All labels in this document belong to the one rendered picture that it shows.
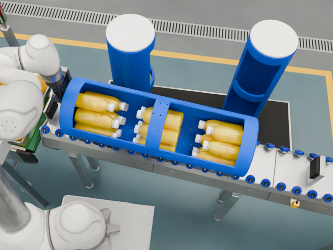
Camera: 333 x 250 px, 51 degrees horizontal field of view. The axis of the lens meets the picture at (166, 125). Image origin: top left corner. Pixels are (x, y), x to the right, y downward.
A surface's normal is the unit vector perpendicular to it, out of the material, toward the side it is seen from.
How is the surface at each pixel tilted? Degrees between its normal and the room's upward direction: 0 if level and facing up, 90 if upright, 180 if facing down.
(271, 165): 0
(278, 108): 0
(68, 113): 43
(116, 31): 0
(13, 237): 35
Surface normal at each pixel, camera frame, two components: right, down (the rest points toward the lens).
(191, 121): -0.16, 0.42
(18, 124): 0.29, 0.41
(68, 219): 0.21, -0.50
